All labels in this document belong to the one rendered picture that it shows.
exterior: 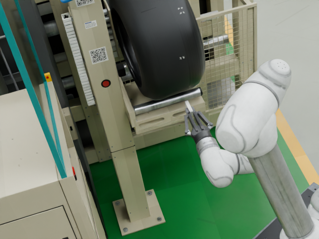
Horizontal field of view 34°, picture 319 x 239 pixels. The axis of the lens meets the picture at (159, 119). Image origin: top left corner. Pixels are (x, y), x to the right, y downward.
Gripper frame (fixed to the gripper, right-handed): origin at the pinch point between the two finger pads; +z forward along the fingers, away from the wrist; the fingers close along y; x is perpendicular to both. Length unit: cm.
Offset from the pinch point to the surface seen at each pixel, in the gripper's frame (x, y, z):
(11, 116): -27, 71, -1
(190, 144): 110, -17, 60
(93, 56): -18.0, 33.5, 29.1
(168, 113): 16.5, 6.0, 14.2
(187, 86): -0.9, -3.5, 11.6
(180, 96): 11.4, -1.6, 18.1
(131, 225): 102, 37, 10
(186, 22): -31.7, -7.1, 18.8
